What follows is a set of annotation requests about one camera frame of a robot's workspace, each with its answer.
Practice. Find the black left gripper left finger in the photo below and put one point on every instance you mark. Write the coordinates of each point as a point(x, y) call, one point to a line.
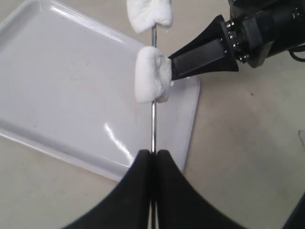
point(127, 206)

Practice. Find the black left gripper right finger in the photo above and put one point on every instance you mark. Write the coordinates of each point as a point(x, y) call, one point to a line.
point(179, 205)

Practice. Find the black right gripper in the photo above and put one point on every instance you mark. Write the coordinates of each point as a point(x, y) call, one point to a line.
point(258, 29)

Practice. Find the white marshmallow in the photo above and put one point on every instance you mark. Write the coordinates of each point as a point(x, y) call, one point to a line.
point(153, 76)
point(145, 14)

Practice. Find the thin metal skewer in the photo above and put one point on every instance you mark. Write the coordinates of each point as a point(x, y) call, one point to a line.
point(154, 103)

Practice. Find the white marshmallow top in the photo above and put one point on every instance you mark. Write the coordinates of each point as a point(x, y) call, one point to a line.
point(145, 14)

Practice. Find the white plastic tray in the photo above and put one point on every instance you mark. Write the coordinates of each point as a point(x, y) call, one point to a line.
point(67, 88)

